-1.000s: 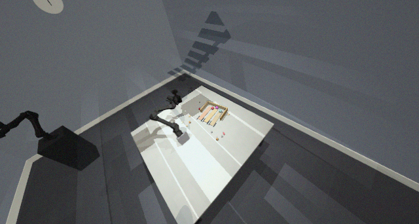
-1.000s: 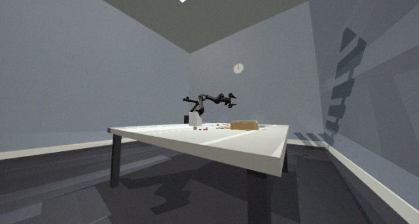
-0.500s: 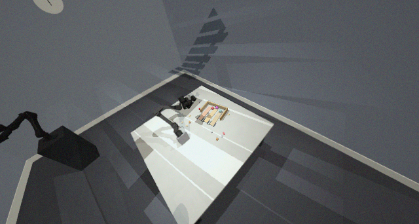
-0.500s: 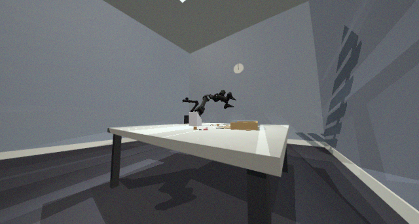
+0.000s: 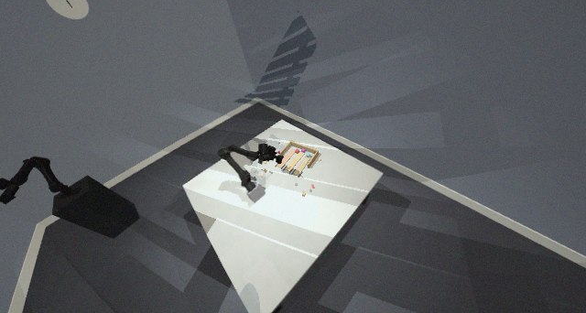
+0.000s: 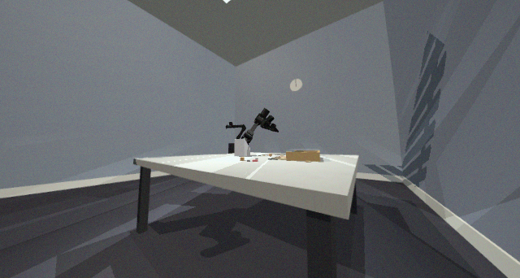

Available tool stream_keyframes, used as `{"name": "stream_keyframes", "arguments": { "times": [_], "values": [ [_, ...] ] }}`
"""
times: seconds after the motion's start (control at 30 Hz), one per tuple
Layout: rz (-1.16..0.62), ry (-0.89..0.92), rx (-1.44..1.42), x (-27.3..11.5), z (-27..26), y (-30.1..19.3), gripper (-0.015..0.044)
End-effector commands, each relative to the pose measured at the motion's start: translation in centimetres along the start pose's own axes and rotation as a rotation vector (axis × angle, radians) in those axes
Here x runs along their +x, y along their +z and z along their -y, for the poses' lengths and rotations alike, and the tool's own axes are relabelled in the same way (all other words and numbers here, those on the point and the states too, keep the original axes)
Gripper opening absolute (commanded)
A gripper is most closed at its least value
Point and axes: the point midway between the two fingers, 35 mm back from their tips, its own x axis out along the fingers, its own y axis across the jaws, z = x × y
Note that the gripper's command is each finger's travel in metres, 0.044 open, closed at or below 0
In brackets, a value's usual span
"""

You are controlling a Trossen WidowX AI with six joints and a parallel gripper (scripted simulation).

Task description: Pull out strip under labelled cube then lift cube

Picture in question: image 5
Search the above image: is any pale yellow striped strip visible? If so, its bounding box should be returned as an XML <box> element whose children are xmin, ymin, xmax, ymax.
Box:
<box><xmin>293</xmin><ymin>162</ymin><xmax>307</xmax><ymax>176</ymax></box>

